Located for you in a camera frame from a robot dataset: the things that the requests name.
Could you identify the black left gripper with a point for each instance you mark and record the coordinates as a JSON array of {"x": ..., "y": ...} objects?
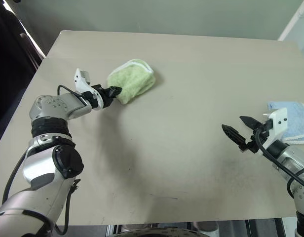
[{"x": 106, "y": 97}]

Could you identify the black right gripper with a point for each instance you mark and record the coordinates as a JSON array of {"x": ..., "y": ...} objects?
[{"x": 252, "y": 145}]

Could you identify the green towel with white trim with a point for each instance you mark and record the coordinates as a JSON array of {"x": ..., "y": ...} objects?
[{"x": 134, "y": 76}]

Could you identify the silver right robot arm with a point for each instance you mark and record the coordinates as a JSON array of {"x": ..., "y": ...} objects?
[{"x": 290, "y": 158}]

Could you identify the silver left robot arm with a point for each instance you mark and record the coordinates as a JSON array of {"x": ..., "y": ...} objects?
[{"x": 53, "y": 103}]

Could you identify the blue towel with white trim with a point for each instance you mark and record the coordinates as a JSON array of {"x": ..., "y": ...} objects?
[{"x": 297, "y": 116}]

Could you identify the white round object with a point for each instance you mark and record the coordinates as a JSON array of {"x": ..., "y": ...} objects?
[{"x": 208, "y": 230}]

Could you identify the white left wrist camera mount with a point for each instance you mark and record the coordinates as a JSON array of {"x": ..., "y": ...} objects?
[{"x": 80, "y": 84}]

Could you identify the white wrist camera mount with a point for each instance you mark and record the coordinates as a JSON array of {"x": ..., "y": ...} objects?
[
  {"x": 80, "y": 84},
  {"x": 279, "y": 121}
]

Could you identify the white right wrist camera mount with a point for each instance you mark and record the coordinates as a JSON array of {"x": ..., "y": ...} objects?
[{"x": 279, "y": 121}]

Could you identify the white wall pipe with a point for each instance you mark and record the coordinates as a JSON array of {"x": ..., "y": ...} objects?
[{"x": 293, "y": 19}]

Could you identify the grey metal table frame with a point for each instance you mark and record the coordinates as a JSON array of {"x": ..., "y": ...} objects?
[{"x": 115, "y": 230}]

